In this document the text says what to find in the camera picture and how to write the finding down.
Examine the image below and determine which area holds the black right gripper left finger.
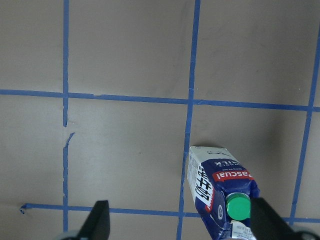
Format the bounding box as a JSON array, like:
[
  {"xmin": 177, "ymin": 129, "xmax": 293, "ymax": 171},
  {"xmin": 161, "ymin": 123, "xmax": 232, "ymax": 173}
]
[{"xmin": 77, "ymin": 200, "xmax": 111, "ymax": 240}]

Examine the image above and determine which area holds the blue white milk carton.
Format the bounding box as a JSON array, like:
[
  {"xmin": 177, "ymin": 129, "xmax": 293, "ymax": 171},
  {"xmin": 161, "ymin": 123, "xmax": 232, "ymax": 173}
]
[{"xmin": 187, "ymin": 146, "xmax": 260, "ymax": 240}]

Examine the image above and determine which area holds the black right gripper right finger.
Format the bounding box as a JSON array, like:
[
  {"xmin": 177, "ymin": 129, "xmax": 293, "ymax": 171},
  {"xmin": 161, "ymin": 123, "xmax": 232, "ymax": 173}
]
[{"xmin": 250, "ymin": 197, "xmax": 298, "ymax": 240}]

